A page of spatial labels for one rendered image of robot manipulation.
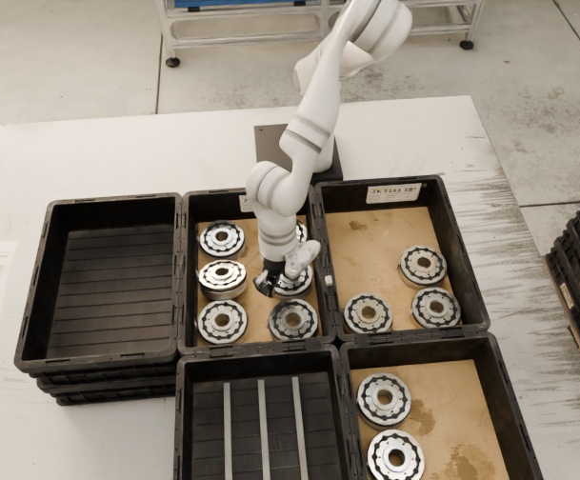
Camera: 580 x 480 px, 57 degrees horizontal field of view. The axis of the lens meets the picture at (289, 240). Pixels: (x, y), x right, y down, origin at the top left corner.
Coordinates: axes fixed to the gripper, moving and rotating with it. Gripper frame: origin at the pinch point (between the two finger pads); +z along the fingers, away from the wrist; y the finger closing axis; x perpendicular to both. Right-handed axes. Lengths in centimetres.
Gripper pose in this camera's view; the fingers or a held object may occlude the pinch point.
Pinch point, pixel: (279, 282)
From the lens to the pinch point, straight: 116.6
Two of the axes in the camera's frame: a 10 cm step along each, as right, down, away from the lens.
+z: 0.0, 5.7, 8.2
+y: -6.2, 6.4, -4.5
